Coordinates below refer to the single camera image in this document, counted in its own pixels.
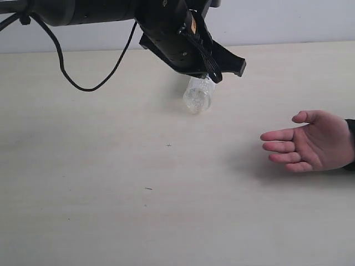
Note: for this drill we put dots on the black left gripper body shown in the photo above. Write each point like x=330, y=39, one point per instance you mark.
x=180, y=38

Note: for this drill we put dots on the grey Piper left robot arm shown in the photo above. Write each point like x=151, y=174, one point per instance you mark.
x=61, y=13

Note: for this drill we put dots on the person's open hand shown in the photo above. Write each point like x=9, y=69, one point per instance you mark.
x=318, y=145

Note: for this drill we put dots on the dark jacket sleeve forearm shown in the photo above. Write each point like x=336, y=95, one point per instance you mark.
x=350, y=146

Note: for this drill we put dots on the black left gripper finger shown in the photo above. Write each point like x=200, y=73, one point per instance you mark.
x=224, y=61

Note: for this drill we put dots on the blue label clear tea bottle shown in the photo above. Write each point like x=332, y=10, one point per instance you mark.
x=198, y=94

